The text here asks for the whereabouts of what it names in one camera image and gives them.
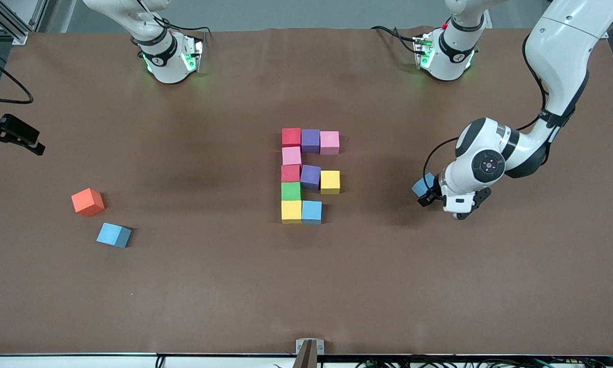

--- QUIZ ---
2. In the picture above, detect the white table edge rail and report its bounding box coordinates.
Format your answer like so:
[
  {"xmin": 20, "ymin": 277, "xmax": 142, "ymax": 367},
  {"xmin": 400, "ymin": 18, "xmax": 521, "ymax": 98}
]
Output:
[{"xmin": 0, "ymin": 352, "xmax": 613, "ymax": 368}]

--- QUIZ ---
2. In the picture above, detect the black right base cable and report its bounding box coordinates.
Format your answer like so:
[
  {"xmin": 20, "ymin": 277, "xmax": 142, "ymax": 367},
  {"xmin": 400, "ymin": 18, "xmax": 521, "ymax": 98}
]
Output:
[{"xmin": 171, "ymin": 23, "xmax": 210, "ymax": 35}]

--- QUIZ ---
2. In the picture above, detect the orange foam cube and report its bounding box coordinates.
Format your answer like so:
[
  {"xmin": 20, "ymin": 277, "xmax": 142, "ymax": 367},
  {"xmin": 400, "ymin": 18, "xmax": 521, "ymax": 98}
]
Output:
[{"xmin": 71, "ymin": 188, "xmax": 105, "ymax": 217}]

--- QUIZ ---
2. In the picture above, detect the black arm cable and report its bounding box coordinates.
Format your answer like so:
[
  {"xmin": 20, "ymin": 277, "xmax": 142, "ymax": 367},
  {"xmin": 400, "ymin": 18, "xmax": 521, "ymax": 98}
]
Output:
[
  {"xmin": 423, "ymin": 31, "xmax": 593, "ymax": 177},
  {"xmin": 0, "ymin": 0, "xmax": 169, "ymax": 104}
]

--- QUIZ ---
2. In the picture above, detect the brown table mat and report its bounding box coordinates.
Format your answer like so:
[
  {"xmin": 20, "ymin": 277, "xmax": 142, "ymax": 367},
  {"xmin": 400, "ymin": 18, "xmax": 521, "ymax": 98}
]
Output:
[{"xmin": 0, "ymin": 26, "xmax": 613, "ymax": 357}]

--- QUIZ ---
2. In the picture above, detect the yellow foam cube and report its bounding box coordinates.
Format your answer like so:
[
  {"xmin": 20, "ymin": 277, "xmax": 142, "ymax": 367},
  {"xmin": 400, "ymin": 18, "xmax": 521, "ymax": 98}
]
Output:
[
  {"xmin": 281, "ymin": 200, "xmax": 303, "ymax": 224},
  {"xmin": 320, "ymin": 170, "xmax": 341, "ymax": 195}
]

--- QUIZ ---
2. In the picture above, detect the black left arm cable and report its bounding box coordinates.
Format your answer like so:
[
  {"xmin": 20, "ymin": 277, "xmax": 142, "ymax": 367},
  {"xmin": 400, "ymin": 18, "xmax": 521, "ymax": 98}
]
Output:
[{"xmin": 423, "ymin": 31, "xmax": 593, "ymax": 177}]

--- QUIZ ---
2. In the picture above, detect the grey metal bracket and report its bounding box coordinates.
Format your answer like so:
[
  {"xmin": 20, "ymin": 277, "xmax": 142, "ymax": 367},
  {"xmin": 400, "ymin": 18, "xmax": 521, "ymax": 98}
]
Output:
[{"xmin": 296, "ymin": 338, "xmax": 325, "ymax": 355}]

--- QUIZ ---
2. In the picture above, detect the brown post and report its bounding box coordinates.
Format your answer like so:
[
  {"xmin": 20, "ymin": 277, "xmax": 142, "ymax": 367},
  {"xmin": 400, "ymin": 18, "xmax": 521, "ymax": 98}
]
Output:
[{"xmin": 292, "ymin": 340, "xmax": 319, "ymax": 368}]

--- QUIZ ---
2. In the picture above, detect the black left base cable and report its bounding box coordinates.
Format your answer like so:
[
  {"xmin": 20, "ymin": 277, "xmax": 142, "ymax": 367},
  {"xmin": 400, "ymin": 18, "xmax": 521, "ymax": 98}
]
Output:
[{"xmin": 370, "ymin": 25, "xmax": 422, "ymax": 54}]

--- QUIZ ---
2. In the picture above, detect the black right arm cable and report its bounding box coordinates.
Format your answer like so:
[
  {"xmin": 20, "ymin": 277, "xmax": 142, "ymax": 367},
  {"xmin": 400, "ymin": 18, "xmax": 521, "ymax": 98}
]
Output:
[{"xmin": 0, "ymin": 0, "xmax": 169, "ymax": 104}]

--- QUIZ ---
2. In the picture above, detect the blue foam cube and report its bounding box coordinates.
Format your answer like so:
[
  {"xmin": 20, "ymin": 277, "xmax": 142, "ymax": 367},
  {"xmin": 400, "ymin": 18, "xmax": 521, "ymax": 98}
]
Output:
[
  {"xmin": 96, "ymin": 222, "xmax": 132, "ymax": 248},
  {"xmin": 301, "ymin": 200, "xmax": 323, "ymax": 225},
  {"xmin": 412, "ymin": 173, "xmax": 436, "ymax": 199}
]

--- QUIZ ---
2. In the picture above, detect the black base cable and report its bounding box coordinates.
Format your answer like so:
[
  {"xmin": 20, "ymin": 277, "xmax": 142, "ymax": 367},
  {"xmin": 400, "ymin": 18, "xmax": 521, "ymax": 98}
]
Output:
[
  {"xmin": 370, "ymin": 25, "xmax": 422, "ymax": 54},
  {"xmin": 171, "ymin": 23, "xmax": 210, "ymax": 35}
]

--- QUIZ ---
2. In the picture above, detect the purple foam cube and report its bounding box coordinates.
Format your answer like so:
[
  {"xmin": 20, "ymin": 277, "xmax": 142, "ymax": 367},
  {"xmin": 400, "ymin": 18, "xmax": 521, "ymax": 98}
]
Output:
[
  {"xmin": 300, "ymin": 165, "xmax": 322, "ymax": 191},
  {"xmin": 301, "ymin": 129, "xmax": 321, "ymax": 154}
]

